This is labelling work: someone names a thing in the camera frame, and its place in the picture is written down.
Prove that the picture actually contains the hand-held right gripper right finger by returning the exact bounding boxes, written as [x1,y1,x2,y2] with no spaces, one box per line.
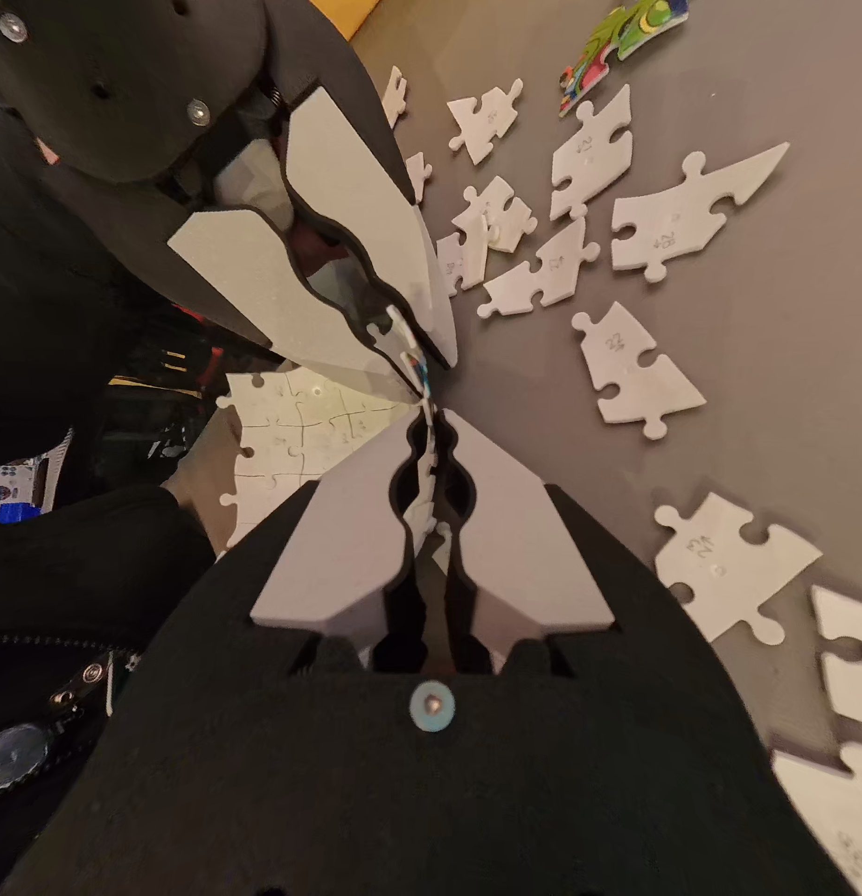
[434,408,617,659]

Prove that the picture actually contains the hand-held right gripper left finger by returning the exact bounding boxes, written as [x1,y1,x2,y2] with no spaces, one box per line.
[249,406,432,655]

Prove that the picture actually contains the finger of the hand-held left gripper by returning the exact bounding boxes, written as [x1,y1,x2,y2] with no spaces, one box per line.
[279,84,460,372]
[167,206,432,405]

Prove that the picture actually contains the single white puzzle piece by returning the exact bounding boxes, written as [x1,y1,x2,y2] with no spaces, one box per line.
[403,409,452,561]

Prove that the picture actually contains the partly built white puzzle ball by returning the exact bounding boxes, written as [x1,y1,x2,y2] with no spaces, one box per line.
[216,367,432,557]

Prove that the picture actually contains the white puzzle pieces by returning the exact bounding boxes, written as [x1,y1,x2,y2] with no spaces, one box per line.
[382,65,862,896]

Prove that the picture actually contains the colourful printed puzzle piece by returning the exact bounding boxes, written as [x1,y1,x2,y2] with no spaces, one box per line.
[558,0,691,117]

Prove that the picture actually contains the yellow plastic bin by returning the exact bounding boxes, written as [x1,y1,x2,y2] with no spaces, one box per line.
[311,0,384,41]

